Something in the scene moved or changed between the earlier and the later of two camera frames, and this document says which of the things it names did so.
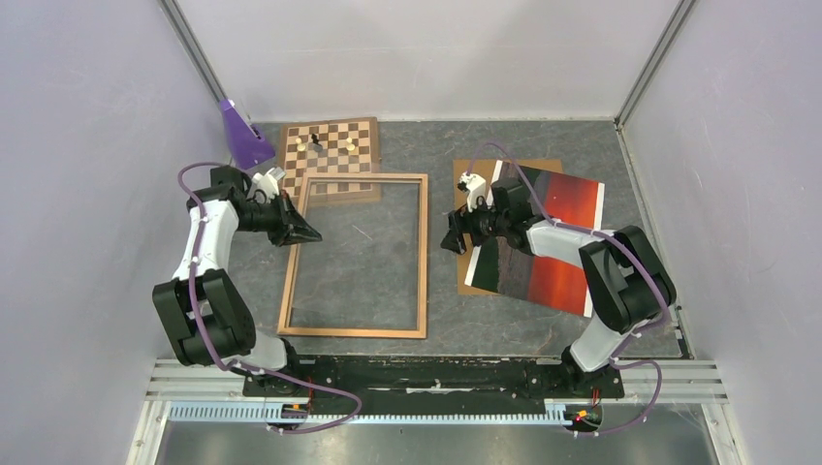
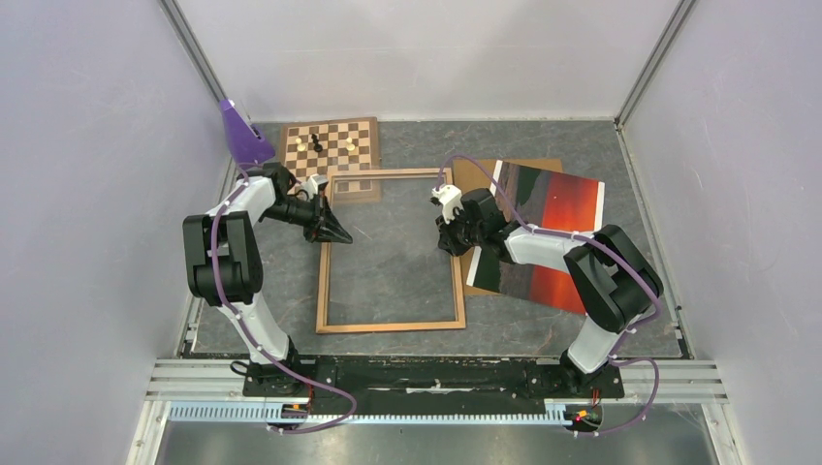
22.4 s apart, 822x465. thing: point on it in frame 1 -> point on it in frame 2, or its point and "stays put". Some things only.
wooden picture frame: [288, 291] -> [322, 326]
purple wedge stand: [249, 148] stays put
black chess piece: [315, 145] stays put
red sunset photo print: [554, 281] stays put
